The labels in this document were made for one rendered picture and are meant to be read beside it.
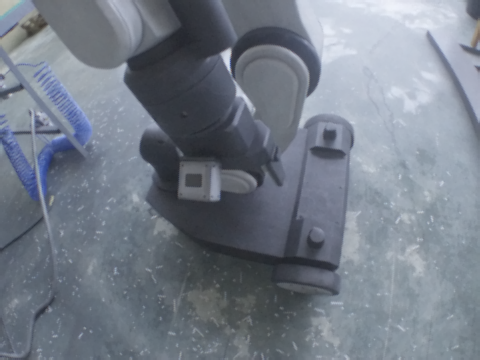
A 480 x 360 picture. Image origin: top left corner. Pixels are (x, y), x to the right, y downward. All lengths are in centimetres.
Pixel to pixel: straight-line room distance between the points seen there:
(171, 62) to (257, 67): 19
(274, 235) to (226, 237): 13
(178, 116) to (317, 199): 57
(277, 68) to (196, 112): 17
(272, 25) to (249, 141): 18
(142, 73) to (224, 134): 10
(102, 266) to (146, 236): 23
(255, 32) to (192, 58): 19
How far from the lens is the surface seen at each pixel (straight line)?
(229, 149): 27
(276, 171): 30
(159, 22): 20
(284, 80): 37
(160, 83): 21
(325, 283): 67
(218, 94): 23
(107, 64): 20
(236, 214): 75
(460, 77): 179
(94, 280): 112
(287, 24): 38
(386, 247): 94
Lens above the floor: 84
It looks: 57 degrees down
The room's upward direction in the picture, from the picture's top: 18 degrees counter-clockwise
